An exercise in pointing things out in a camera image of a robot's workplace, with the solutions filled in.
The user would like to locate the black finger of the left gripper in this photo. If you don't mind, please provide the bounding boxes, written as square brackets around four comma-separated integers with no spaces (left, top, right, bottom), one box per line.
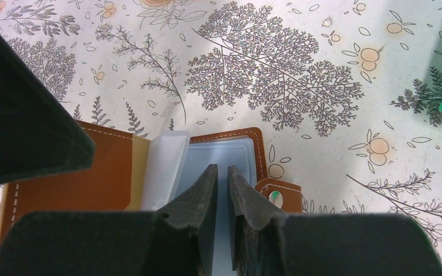
[0,36,96,185]

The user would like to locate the floral table mat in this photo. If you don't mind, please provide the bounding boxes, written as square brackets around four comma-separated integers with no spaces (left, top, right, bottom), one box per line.
[0,1,442,261]

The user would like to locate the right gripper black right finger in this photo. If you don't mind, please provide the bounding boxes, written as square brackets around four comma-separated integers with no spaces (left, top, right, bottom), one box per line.
[227,166,442,275]

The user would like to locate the brown leather card holder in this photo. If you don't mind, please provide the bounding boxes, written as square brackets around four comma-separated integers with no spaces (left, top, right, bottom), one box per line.
[0,122,301,275]

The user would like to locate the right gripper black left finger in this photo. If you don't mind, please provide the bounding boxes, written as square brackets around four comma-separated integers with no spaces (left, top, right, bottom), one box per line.
[0,164,218,275]

